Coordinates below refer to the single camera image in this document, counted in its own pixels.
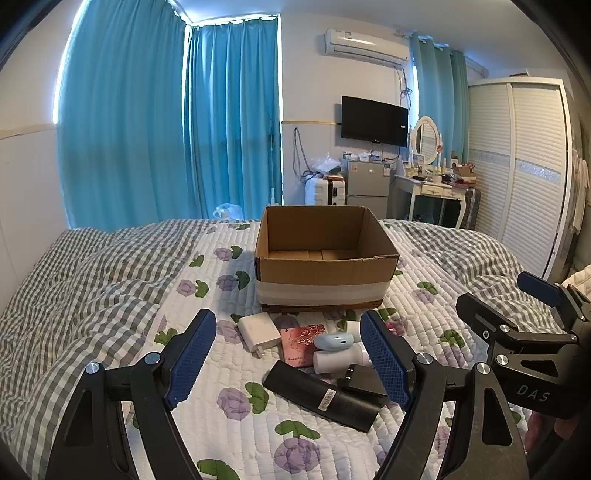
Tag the white air conditioner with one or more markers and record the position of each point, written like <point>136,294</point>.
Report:
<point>364,46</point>

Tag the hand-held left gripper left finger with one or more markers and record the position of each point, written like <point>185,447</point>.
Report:
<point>191,357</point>

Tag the small black charger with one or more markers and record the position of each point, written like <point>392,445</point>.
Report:
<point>364,382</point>

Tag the narrow turquoise curtain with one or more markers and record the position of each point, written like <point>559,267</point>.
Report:
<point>438,101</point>

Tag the white cylinder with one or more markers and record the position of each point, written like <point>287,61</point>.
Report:
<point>334,361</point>

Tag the long black power bank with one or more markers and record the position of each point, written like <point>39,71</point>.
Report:
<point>318,397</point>

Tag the pink patterned card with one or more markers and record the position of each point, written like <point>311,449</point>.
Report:
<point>302,346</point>

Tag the white louvred wardrobe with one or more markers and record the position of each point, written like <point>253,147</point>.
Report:
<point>517,175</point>

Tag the grey checked blanket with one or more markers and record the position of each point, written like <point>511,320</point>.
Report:
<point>78,295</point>

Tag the grey suitcase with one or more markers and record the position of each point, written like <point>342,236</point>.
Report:
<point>471,207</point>

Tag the white power adapter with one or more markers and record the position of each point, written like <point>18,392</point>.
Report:
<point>259,332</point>

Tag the cardboard box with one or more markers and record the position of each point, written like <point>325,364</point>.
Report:
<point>323,277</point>

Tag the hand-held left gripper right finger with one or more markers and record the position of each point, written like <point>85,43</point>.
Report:
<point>385,357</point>

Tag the clear plastic bag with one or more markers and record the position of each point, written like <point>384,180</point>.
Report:
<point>228,212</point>

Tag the wide turquoise curtain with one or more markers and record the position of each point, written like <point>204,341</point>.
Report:
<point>120,120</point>

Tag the floral white quilt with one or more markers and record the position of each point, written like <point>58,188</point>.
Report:
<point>221,369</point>

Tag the white dressing table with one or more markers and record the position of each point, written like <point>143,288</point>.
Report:
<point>429,189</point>

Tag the black wall television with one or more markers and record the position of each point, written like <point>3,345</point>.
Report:
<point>374,121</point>

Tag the oval white vanity mirror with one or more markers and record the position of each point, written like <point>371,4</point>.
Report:
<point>425,138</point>

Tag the small silver fridge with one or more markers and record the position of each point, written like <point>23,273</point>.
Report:
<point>367,184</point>

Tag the white suitcase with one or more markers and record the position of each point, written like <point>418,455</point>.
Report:
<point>323,191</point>

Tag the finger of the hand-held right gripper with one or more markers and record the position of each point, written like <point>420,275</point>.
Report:
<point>485,321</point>
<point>542,286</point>

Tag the white bag on suitcase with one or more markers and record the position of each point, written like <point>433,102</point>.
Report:
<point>328,167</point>

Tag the hanging pale clothes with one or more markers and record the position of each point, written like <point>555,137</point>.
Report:
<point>581,184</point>

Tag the pale blue earbuds case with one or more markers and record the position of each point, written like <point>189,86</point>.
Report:
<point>333,341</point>

